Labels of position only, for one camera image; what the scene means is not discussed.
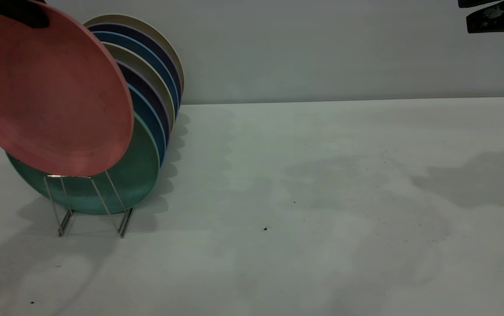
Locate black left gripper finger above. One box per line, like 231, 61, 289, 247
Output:
0, 0, 51, 29

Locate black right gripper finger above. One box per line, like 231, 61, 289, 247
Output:
458, 0, 504, 8
466, 0, 504, 35

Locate pink plate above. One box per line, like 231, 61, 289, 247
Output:
0, 0, 135, 177

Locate blue plate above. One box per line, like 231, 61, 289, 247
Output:
127, 83, 167, 165
91, 31, 180, 106

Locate beige plate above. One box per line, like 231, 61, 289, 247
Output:
102, 42, 176, 129
83, 14, 186, 95

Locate dark purple plate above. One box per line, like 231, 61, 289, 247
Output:
116, 61, 172, 145
86, 23, 182, 104

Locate green plate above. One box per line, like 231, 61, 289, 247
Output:
6, 112, 161, 215

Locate metal wire plate rack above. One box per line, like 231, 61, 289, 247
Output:
43, 170, 134, 239

